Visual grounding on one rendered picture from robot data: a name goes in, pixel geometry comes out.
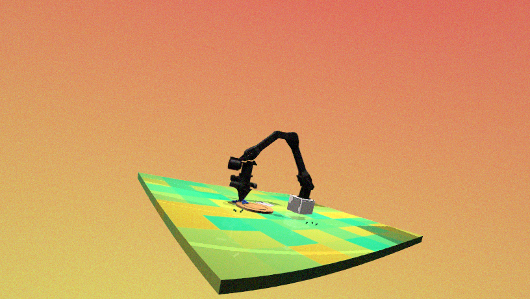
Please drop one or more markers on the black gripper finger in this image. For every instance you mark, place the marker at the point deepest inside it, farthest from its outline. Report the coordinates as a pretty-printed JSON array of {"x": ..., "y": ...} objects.
[
  {"x": 241, "y": 193},
  {"x": 246, "y": 193}
]

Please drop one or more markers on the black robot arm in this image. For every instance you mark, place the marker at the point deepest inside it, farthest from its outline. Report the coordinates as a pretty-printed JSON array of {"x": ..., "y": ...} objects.
[{"x": 292, "y": 140}]

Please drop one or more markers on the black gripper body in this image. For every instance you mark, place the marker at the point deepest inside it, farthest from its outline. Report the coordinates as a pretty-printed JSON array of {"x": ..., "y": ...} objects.
[{"x": 244, "y": 182}]

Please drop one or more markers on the tan round bead board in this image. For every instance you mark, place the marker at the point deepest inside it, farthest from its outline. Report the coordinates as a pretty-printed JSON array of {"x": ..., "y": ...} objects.
[{"x": 255, "y": 208}]

